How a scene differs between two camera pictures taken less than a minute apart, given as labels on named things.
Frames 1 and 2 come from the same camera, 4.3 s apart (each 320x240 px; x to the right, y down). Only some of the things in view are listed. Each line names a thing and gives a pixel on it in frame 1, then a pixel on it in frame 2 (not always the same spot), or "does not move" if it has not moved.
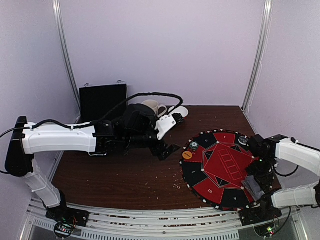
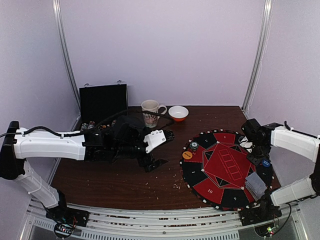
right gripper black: x=258 y=173 to x=256 y=159
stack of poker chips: x=194 y=145 does not move
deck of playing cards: x=253 y=187 does not move
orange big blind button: x=187 y=155 does not move
